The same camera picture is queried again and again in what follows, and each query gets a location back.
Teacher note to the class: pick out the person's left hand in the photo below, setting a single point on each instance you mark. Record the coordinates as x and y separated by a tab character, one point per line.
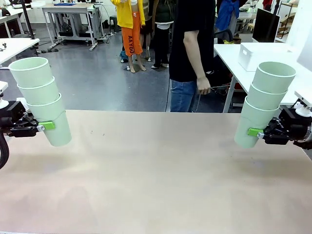
203	86

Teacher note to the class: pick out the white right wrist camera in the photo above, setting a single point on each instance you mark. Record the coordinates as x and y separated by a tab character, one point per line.
303	97

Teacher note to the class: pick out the person's black t-shirt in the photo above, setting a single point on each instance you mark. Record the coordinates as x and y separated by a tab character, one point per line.
180	48

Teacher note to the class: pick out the bystander in black trousers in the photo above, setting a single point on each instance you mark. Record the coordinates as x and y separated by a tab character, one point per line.
161	44

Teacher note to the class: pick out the white plastic basket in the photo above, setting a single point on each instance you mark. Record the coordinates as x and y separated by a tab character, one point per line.
251	57

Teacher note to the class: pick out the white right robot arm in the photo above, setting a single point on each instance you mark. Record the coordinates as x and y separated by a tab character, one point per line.
305	143

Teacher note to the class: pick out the white rounded-corner table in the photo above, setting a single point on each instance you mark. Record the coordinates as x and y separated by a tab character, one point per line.
229	56

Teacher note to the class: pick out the person's blue jeans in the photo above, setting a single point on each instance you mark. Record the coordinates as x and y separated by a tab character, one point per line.
181	97

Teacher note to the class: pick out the blue jacket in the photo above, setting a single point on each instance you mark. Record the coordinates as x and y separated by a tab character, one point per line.
226	14

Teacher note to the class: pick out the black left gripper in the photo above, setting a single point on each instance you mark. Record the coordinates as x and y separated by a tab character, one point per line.
14	122

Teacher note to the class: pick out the dark stool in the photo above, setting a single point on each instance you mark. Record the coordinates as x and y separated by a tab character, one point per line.
113	23

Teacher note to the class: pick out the black pole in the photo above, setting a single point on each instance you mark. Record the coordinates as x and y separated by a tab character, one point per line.
27	19

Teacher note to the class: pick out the black monitor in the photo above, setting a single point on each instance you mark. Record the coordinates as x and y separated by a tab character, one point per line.
265	24

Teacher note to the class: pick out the person's left forearm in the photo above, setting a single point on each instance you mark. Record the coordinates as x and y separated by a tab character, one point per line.
195	63

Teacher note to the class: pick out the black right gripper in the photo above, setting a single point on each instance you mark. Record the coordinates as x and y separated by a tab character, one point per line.
292	126

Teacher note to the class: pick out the white workbench grey frame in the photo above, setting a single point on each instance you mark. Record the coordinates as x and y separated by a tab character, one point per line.
65	9

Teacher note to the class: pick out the mannequin yellow jacket orange trousers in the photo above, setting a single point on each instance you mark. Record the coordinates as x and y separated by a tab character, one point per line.
131	41

